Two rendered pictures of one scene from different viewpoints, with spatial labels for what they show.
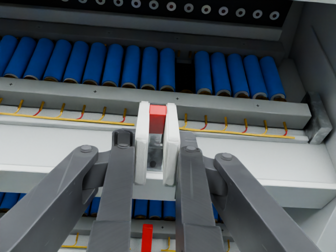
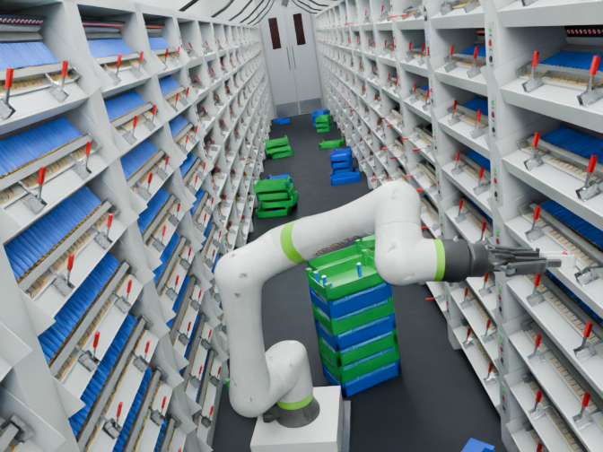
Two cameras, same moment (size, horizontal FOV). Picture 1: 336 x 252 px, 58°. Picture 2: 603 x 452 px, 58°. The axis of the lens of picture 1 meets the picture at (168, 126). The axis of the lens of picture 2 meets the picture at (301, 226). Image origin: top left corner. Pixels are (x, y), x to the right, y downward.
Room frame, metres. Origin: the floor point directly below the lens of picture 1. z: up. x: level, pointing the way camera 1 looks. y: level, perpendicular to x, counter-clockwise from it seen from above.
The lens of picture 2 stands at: (-0.27, -1.10, 1.53)
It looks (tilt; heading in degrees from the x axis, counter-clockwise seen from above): 20 degrees down; 96
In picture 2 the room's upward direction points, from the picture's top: 10 degrees counter-clockwise
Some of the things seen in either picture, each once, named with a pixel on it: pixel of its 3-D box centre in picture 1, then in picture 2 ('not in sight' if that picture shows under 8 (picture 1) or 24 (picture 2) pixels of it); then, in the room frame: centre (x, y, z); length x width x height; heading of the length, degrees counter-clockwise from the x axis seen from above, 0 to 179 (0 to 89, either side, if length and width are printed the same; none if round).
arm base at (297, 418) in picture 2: not in sight; (279, 404); (-0.58, 0.35, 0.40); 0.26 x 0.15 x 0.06; 169
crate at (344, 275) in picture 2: not in sight; (347, 273); (-0.31, 1.02, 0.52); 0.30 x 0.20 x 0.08; 26
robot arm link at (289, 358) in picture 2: not in sight; (286, 374); (-0.53, 0.33, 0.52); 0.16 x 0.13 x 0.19; 52
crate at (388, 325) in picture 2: not in sight; (354, 322); (-0.31, 1.02, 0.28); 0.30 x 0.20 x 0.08; 26
